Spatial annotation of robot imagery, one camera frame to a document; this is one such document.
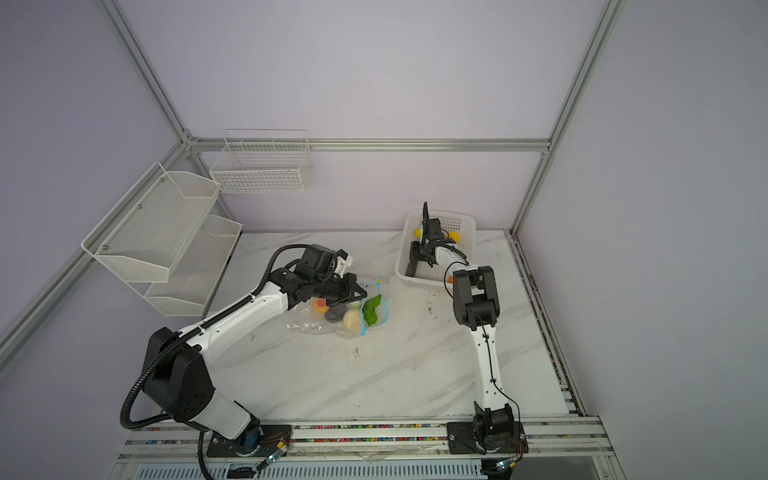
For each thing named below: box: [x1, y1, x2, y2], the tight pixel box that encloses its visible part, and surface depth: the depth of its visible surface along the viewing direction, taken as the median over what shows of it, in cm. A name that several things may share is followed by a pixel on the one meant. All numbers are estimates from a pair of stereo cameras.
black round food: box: [324, 305, 347, 323], surface depth 93 cm
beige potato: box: [343, 308, 360, 331], surface depth 91 cm
